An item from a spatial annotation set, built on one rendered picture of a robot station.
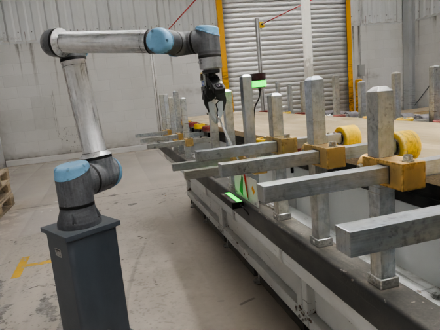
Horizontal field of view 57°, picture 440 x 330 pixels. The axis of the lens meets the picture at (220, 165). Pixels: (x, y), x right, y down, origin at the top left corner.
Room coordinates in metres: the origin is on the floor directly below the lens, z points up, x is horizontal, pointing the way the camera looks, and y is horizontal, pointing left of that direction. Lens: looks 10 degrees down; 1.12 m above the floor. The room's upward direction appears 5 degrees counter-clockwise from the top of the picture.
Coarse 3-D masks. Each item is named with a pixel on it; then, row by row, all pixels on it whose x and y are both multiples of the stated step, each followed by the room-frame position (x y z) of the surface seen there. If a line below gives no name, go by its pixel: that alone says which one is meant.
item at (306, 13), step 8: (304, 0) 3.01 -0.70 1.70; (304, 8) 3.01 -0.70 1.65; (304, 16) 3.01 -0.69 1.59; (304, 24) 3.02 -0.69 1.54; (304, 32) 3.02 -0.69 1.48; (304, 40) 3.03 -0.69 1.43; (304, 48) 3.03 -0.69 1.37; (304, 56) 3.04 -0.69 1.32; (304, 64) 3.05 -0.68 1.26; (312, 64) 3.02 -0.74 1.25; (304, 72) 3.05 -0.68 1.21; (312, 72) 3.02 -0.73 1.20
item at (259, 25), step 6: (258, 18) 4.25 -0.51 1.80; (258, 24) 4.26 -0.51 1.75; (264, 24) 4.25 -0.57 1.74; (258, 30) 4.26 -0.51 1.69; (258, 36) 4.25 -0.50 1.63; (258, 42) 4.25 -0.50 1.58; (258, 48) 4.25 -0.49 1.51; (258, 54) 4.25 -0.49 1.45; (258, 60) 4.27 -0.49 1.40; (258, 66) 4.27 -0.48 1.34; (264, 90) 4.25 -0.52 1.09; (264, 96) 4.25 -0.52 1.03; (264, 102) 4.25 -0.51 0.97; (264, 108) 4.26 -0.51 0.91
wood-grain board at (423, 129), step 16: (240, 112) 4.08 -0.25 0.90; (256, 112) 3.83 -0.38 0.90; (240, 128) 2.35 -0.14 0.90; (256, 128) 2.27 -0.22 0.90; (288, 128) 2.11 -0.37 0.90; (304, 128) 2.04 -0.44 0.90; (400, 128) 1.70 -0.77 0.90; (416, 128) 1.66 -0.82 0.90; (432, 128) 1.61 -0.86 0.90; (432, 144) 1.25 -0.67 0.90; (352, 160) 1.19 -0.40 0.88; (432, 176) 0.89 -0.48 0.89
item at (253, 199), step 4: (236, 176) 1.62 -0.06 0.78; (240, 176) 1.57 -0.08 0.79; (236, 180) 1.63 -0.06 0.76; (240, 180) 1.58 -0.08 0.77; (248, 180) 1.48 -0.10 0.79; (252, 180) 1.44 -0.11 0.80; (236, 184) 1.63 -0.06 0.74; (244, 184) 1.53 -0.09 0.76; (248, 184) 1.49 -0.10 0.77; (252, 184) 1.44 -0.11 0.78; (256, 184) 1.40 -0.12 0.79; (236, 188) 1.63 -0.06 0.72; (244, 188) 1.54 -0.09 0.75; (248, 188) 1.49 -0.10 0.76; (256, 188) 1.41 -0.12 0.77; (236, 192) 1.64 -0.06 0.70; (240, 192) 1.59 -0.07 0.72; (244, 192) 1.54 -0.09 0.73; (248, 192) 1.49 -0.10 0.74; (252, 192) 1.45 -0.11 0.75; (256, 192) 1.41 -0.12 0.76; (244, 196) 1.54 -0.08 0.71; (248, 196) 1.50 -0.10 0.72; (252, 196) 1.45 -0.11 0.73; (256, 196) 1.41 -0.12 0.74; (248, 200) 1.50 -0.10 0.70; (252, 200) 1.46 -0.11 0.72; (256, 200) 1.42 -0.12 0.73; (256, 204) 1.42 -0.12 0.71
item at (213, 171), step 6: (198, 168) 1.42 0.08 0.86; (204, 168) 1.41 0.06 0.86; (210, 168) 1.41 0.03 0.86; (216, 168) 1.41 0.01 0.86; (186, 174) 1.38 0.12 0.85; (192, 174) 1.39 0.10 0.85; (198, 174) 1.40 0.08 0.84; (204, 174) 1.40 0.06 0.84; (210, 174) 1.41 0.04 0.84; (216, 174) 1.41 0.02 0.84
